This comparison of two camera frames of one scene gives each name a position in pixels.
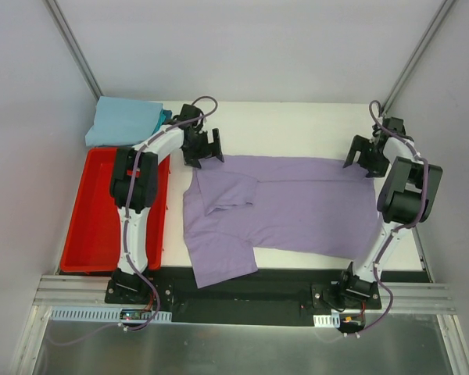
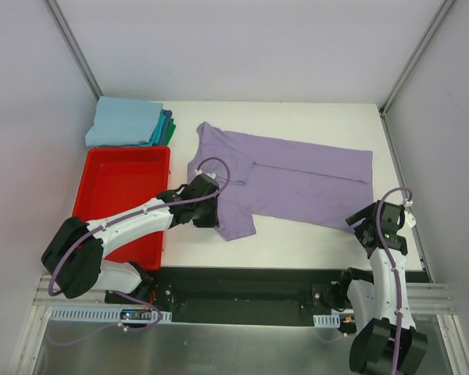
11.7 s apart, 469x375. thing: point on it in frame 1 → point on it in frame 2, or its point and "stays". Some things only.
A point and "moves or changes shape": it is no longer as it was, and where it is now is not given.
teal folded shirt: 160,122 stays
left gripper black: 202,149 → 209,212
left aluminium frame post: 66,32 stays
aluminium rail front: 90,291 stays
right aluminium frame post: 417,56 stays
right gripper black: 364,152 → 364,225
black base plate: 270,296 stays
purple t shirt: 234,203 moves or changes shape
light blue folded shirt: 119,121 stays
